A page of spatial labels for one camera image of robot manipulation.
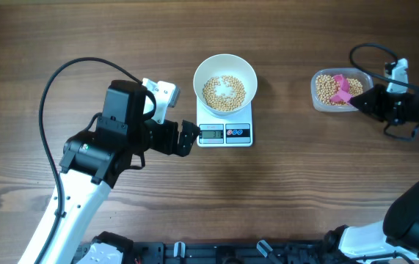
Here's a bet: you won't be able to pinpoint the pink plastic measuring scoop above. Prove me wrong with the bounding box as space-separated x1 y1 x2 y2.
329 75 352 103

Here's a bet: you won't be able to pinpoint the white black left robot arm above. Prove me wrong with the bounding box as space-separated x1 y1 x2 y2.
20 78 200 263

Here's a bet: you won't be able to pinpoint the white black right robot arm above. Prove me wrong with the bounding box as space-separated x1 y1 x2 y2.
318 84 419 263

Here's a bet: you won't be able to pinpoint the soybeans in white bowl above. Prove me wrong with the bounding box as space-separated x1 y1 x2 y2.
203 76 246 111

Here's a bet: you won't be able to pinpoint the white digital kitchen scale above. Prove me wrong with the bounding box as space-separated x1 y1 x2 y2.
197 100 254 147

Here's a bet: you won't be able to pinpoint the white bowl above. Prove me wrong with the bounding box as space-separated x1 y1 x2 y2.
193 54 258 116

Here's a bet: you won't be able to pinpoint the clear plastic bean container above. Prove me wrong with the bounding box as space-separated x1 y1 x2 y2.
310 68 374 112

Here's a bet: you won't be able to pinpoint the pile of soybeans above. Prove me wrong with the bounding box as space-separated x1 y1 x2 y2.
316 75 364 106

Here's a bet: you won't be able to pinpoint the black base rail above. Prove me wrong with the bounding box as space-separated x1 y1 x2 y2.
73 240 335 264

